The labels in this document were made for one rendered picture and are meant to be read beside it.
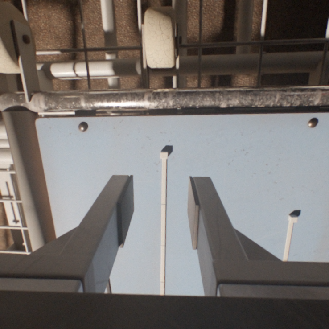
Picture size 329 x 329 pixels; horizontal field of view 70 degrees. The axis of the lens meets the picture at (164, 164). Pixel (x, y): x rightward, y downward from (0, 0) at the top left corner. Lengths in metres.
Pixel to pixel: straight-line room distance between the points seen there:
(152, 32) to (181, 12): 0.36
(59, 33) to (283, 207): 0.83
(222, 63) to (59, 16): 0.67
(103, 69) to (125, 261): 0.27
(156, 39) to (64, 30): 0.68
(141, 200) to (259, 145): 0.14
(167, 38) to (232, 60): 0.14
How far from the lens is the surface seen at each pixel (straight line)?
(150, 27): 0.26
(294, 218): 0.31
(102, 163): 0.27
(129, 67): 0.38
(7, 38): 0.28
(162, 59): 0.27
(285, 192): 0.30
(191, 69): 0.37
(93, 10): 0.90
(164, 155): 0.25
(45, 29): 0.95
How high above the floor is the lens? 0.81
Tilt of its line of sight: 71 degrees down
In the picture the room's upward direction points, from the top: 161 degrees counter-clockwise
